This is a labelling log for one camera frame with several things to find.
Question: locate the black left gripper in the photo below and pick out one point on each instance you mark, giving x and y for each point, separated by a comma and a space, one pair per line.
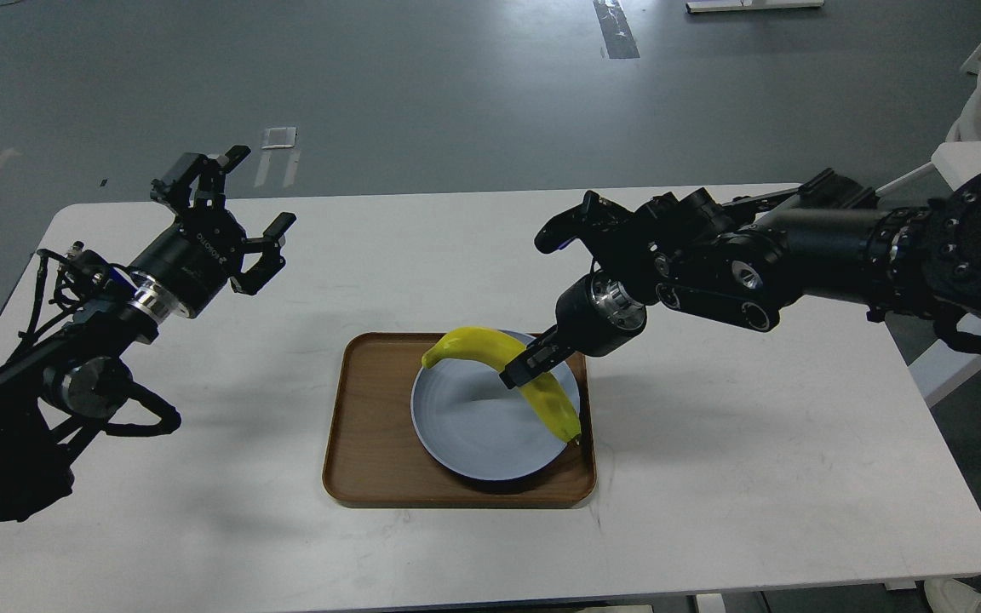
192, 261

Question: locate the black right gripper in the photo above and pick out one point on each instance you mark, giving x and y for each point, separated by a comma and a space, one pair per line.
595, 316

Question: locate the yellow banana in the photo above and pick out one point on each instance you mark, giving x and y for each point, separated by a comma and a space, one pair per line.
495, 348

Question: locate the light blue plate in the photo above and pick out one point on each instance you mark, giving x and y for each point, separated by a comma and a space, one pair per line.
471, 423

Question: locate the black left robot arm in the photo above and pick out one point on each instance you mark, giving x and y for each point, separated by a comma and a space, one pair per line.
65, 382

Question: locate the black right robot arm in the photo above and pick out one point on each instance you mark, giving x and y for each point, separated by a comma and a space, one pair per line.
742, 262

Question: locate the brown wooden tray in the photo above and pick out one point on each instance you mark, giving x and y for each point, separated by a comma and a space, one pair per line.
375, 459

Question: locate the white board on floor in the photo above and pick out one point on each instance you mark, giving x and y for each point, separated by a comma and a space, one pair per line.
723, 6

